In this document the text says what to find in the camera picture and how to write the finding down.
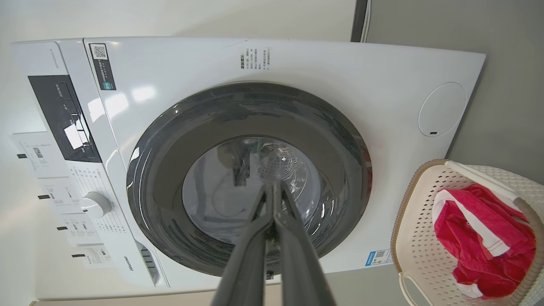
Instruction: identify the blue energy label sticker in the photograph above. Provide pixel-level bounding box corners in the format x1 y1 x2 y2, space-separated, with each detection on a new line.
365 249 392 267

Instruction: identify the white round control knob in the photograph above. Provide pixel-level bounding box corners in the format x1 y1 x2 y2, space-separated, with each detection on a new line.
81 191 112 219

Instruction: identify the white front-load washing machine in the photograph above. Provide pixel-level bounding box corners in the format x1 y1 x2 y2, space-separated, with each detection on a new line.
12 37 487 300

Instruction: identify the red and white garment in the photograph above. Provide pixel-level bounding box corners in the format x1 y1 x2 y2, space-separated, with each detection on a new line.
432 183 537 299

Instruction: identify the black display control panel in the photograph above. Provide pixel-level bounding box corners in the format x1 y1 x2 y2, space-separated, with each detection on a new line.
28 75 102 163

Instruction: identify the cream perforated plastic laundry basket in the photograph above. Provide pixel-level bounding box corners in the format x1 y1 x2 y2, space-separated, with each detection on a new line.
390 159 544 306

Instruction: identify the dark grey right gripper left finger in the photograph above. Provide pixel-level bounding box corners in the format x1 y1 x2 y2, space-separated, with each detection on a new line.
211 181 277 306

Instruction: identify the dark grey vertical post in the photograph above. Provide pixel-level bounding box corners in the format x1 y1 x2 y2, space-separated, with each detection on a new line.
351 0 371 43

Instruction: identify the white instruction paper sheet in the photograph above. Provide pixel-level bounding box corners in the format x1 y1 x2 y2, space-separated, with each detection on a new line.
36 176 81 215
57 212 102 246
72 244 113 269
9 132 64 178

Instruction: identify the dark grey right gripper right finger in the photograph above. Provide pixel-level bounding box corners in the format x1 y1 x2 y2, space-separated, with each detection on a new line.
272 179 336 306

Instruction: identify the round white filter cover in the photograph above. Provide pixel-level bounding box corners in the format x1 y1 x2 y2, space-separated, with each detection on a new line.
418 82 467 137

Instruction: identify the dark QR code sticker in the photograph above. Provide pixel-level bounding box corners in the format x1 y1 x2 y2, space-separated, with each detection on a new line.
88 43 116 91

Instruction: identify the dark round washing machine door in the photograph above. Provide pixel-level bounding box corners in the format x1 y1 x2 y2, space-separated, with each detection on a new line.
126 82 372 277

